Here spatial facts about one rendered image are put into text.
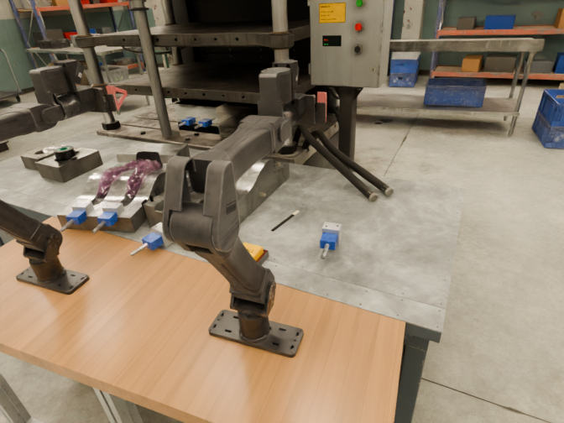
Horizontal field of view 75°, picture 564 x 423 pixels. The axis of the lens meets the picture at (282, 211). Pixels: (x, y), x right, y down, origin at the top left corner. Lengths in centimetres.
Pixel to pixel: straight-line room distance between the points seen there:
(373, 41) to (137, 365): 135
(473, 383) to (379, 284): 98
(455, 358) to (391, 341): 109
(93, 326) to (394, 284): 71
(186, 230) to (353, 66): 125
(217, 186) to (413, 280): 62
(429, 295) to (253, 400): 47
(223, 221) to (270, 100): 30
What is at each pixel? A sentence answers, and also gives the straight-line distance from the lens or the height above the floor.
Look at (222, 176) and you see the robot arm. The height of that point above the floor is 123.
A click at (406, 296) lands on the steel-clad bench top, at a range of 93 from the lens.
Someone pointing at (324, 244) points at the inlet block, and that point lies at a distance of 102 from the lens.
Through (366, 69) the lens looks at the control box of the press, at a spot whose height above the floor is 115.
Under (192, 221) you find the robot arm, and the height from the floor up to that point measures 117.
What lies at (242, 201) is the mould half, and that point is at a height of 87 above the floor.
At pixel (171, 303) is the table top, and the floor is 80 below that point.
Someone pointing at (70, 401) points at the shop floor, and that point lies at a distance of 196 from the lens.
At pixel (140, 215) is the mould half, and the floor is 83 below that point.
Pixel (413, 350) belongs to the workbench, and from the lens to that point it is 101.
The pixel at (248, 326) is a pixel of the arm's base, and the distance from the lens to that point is 78.
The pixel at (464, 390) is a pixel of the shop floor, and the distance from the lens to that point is 182.
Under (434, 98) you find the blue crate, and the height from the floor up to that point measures 33.
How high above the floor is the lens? 143
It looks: 31 degrees down
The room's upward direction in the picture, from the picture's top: 4 degrees counter-clockwise
